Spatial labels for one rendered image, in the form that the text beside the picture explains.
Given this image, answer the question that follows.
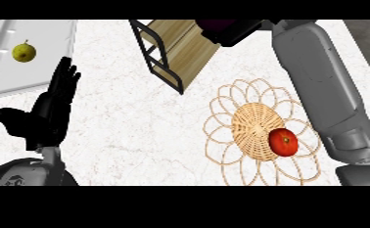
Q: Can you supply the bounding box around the dark purple eggplant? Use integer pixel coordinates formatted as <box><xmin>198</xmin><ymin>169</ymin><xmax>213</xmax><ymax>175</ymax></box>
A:
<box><xmin>192</xmin><ymin>19</ymin><xmax>238</xmax><ymax>34</ymax></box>

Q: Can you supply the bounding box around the white tray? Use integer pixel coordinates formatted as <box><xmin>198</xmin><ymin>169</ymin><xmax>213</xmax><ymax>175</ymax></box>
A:
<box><xmin>0</xmin><ymin>19</ymin><xmax>79</xmax><ymax>97</ymax></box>

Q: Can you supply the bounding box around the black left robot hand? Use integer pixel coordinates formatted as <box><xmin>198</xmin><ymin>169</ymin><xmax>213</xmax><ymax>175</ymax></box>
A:
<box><xmin>0</xmin><ymin>56</ymin><xmax>82</xmax><ymax>153</ymax></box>

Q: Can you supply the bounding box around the wicker flower-shaped placemat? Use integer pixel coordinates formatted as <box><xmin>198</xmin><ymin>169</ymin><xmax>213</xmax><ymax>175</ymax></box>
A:
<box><xmin>201</xmin><ymin>77</ymin><xmax>324</xmax><ymax>187</ymax></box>

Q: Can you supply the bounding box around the dark grey appliance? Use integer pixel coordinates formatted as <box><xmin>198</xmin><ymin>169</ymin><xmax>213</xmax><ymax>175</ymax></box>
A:
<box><xmin>341</xmin><ymin>19</ymin><xmax>370</xmax><ymax>64</ymax></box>

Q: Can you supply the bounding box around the yellow-green pear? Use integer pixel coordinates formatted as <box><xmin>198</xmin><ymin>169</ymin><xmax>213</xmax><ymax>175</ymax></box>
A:
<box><xmin>10</xmin><ymin>39</ymin><xmax>36</xmax><ymax>64</ymax></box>

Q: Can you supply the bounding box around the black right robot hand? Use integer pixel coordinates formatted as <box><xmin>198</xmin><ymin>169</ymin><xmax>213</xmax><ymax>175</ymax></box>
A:
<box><xmin>192</xmin><ymin>19</ymin><xmax>271</xmax><ymax>48</ymax></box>

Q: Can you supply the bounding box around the black-framed wooden tiered shelf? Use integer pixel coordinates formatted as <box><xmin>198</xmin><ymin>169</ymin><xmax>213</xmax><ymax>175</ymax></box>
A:
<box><xmin>126</xmin><ymin>19</ymin><xmax>222</xmax><ymax>96</ymax></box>

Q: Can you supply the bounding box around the red tomato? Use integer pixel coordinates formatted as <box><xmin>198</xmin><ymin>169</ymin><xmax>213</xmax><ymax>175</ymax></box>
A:
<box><xmin>266</xmin><ymin>127</ymin><xmax>300</xmax><ymax>158</ymax></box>

